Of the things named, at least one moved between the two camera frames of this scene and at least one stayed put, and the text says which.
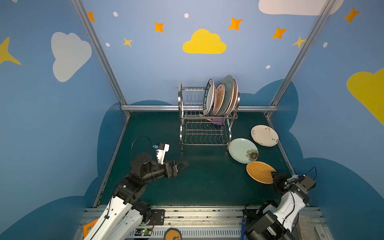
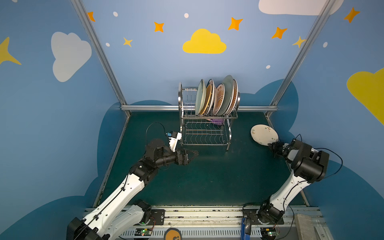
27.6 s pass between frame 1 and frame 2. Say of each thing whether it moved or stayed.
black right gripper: moved
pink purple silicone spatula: stayed
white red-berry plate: stayed
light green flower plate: moved
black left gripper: moved
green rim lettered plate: stayed
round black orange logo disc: stayed
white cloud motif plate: stayed
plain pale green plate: stayed
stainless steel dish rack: stayed
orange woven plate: moved
